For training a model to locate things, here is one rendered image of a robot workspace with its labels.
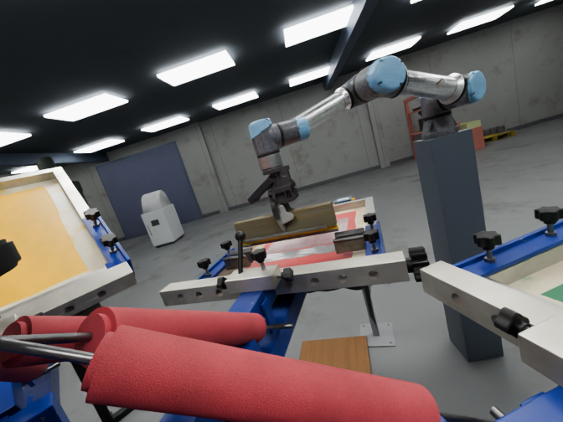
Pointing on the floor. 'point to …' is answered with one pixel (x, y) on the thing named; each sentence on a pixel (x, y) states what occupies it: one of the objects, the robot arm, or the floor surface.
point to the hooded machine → (161, 219)
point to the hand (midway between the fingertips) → (284, 226)
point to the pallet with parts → (497, 133)
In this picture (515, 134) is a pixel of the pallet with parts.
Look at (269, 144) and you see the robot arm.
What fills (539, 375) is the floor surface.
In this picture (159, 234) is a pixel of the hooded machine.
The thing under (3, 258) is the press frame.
